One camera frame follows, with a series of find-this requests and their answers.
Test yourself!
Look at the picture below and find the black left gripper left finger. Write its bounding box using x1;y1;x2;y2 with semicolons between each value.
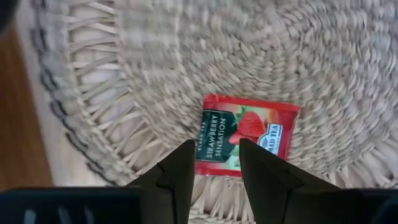
127;139;197;224

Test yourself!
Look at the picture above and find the red strawberry tea bag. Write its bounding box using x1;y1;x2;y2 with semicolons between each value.
194;94;302;177

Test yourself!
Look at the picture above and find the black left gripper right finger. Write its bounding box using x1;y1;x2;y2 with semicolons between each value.
239;138;340;224

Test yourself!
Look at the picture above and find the round woven straw placemat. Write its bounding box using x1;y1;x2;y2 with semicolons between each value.
29;0;398;224

